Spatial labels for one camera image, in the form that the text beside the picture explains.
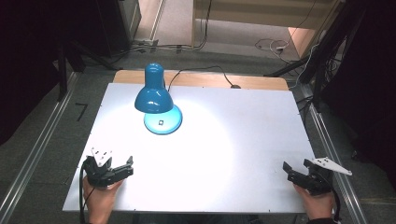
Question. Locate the blue desk lamp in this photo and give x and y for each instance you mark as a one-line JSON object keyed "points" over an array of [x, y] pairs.
{"points": [[154, 96]]}

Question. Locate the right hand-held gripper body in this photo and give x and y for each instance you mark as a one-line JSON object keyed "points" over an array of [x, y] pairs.
{"points": [[316, 182]]}

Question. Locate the light wooden furniture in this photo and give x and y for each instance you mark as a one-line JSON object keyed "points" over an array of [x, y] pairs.
{"points": [[258, 14]]}

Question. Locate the dark cabinet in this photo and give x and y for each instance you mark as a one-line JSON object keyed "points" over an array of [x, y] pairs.
{"points": [[116, 25]]}

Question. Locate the person's right hand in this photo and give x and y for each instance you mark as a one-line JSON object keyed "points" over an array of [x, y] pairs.
{"points": [[319, 205]]}

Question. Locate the black metal stand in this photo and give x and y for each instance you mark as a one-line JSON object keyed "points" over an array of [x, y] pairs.
{"points": [[320, 59], [63, 71]]}

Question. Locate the aluminium floor rail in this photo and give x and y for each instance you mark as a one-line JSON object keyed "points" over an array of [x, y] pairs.
{"points": [[37, 149], [336, 155]]}

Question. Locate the person's left hand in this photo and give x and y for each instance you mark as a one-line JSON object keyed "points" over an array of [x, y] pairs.
{"points": [[100, 200]]}

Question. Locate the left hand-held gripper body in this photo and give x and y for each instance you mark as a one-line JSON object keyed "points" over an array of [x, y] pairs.
{"points": [[99, 177]]}

